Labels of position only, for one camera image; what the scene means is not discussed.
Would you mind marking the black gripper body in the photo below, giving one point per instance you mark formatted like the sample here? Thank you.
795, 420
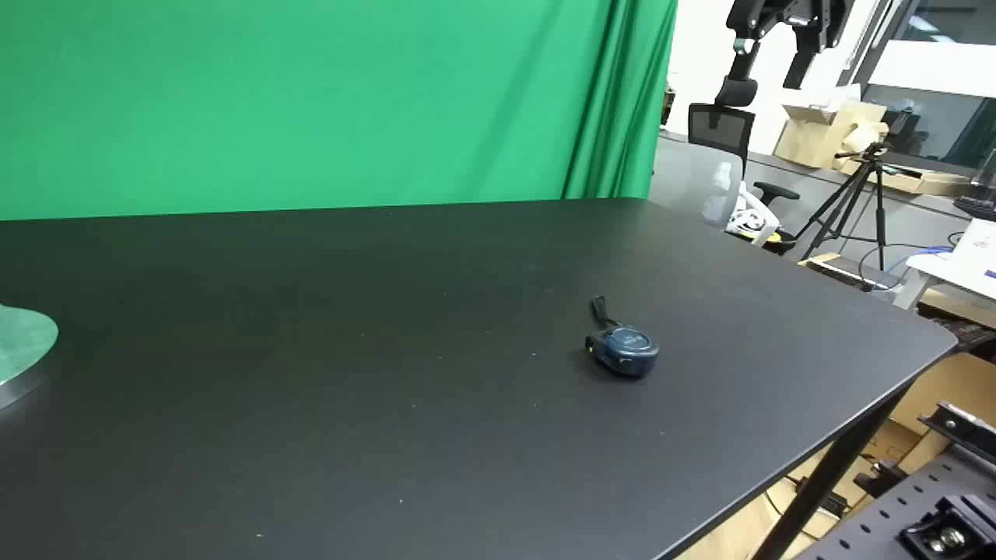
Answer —
788, 10

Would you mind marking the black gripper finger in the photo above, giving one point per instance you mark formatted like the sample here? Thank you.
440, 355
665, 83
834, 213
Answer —
805, 57
739, 88

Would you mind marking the blue tape roll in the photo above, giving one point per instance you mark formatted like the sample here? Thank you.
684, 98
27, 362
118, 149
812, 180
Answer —
628, 350

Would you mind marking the black office chair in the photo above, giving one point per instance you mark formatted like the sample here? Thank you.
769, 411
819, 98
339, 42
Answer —
720, 128

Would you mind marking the open cardboard box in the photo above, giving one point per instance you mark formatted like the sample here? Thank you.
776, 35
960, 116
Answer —
819, 135

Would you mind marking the white printed paper item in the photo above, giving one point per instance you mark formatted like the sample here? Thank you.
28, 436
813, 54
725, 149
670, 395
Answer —
747, 217

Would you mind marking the white flat box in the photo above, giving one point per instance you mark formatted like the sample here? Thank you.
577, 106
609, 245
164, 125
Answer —
967, 260

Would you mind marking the black table leg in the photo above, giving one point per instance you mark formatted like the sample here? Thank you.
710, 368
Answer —
828, 477

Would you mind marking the green screen curtain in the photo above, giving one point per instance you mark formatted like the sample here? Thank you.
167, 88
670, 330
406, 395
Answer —
314, 104

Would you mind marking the black perforated breadboard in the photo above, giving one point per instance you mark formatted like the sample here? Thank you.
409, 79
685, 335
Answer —
883, 516

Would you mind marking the black metal clamp block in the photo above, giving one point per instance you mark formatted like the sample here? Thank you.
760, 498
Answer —
951, 528

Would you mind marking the green plate at table edge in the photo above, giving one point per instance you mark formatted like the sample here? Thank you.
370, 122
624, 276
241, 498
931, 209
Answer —
19, 347

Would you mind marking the black camera tripod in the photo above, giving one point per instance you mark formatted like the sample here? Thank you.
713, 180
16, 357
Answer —
856, 198

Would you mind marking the black metal rail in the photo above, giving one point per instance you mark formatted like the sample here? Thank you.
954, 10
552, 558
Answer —
967, 426

